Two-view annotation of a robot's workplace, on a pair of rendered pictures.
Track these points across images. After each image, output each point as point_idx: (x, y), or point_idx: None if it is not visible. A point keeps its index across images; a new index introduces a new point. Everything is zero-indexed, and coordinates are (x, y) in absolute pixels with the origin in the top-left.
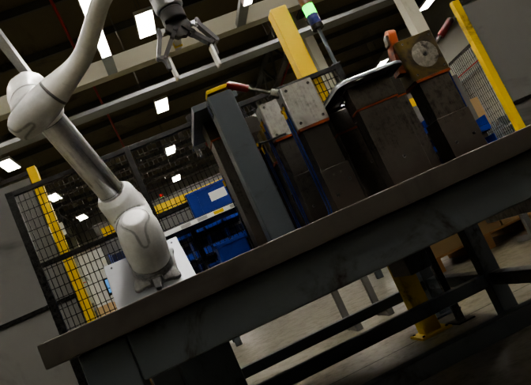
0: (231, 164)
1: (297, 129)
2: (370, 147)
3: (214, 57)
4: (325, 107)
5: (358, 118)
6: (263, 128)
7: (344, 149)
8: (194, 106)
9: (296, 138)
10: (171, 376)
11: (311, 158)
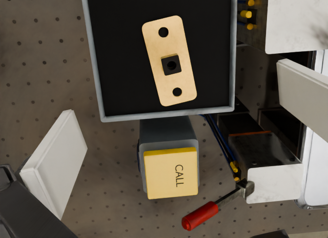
0: None
1: (228, 165)
2: (278, 134)
3: (301, 103)
4: (298, 138)
5: (294, 153)
6: (244, 17)
7: (297, 60)
8: (111, 121)
9: (224, 149)
10: None
11: (223, 135)
